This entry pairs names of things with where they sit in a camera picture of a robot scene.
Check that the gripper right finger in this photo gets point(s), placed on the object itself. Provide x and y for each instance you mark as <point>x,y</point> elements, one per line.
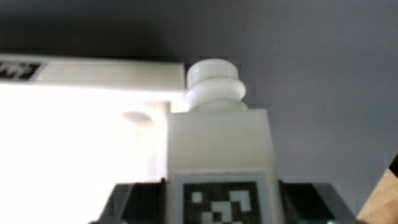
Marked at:
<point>313,205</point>

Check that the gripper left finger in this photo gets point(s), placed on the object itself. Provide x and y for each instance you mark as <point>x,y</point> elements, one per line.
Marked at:
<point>135,204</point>

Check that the white square tabletop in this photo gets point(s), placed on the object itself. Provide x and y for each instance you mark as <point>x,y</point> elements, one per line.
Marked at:
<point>84,109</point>

